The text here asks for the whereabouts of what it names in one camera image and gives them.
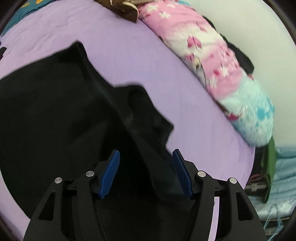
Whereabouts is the large black garment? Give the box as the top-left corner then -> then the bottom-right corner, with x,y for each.
1,42 -> 194,240

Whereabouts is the dark striped bag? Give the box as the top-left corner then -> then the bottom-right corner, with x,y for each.
245,146 -> 268,198

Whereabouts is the light blue curtain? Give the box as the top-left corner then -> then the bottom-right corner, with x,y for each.
249,146 -> 296,237

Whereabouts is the green cloth on pile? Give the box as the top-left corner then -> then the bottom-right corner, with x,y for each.
261,137 -> 276,203

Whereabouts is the black cloth behind quilt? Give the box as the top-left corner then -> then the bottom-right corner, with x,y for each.
192,16 -> 254,80

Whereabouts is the purple bed sheet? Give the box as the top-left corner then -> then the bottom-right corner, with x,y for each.
1,1 -> 254,185

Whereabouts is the pink and blue floral quilt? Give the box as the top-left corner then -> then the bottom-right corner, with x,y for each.
138,1 -> 274,147

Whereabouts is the blue cartoon pillow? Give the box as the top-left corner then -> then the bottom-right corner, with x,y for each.
1,0 -> 55,37

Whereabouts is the brown patterned cloth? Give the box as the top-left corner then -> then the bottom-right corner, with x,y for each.
94,0 -> 152,23

